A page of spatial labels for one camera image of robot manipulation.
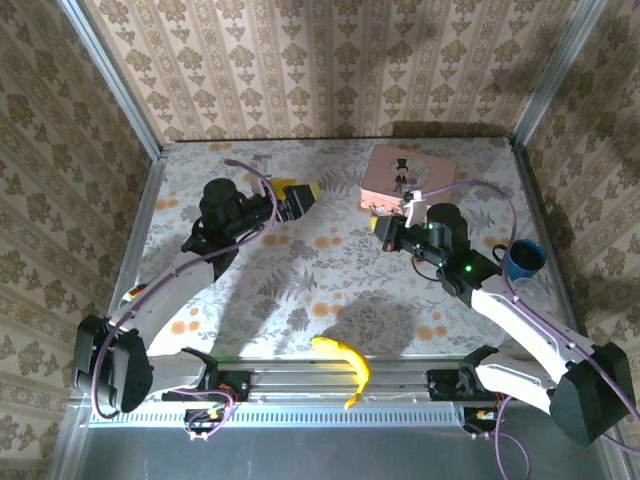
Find aluminium frame post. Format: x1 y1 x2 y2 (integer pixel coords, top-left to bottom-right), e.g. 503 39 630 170
508 0 609 146
57 0 170 159

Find small black controller board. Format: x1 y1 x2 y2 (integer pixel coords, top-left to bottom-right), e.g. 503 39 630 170
462 406 507 434
183 407 225 434

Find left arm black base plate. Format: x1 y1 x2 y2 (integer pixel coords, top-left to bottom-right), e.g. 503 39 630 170
162 368 251 404

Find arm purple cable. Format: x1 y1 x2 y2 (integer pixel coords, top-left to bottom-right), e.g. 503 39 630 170
422 180 640 480
92 158 281 441

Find floral table cover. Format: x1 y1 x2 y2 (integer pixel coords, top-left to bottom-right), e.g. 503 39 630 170
117 138 574 359

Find blue mug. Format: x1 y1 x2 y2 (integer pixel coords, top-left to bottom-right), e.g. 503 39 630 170
493 238 547 281

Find pink tin box with figures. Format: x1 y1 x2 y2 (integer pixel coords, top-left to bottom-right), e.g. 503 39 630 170
358 144 459 214

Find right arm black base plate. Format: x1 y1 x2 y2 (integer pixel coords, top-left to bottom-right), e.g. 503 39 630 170
424 368 504 403

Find aluminium mounting rail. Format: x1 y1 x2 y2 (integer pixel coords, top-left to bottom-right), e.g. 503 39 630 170
69 355 617 407

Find grey sheet metal panel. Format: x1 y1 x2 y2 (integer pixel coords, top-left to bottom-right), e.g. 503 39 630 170
74 423 615 480

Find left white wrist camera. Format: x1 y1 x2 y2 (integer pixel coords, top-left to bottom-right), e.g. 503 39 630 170
249 154 275 199

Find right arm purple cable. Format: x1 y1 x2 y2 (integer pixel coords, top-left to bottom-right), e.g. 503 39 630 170
422 180 640 480

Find slotted grey cable duct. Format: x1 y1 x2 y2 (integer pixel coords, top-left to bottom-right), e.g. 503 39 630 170
87 404 469 429

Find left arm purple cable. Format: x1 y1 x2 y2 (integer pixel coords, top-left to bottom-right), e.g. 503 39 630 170
92 158 281 441

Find yellow banana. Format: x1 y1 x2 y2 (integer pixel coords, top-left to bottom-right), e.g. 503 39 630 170
310 335 372 411

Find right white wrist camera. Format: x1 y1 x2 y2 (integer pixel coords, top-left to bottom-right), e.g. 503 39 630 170
402 188 429 227

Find aluminium table side rail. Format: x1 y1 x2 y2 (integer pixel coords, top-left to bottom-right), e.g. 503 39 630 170
508 139 601 364
92 155 170 366

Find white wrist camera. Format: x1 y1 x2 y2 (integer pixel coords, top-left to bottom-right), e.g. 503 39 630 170
249 154 275 199
402 188 429 227

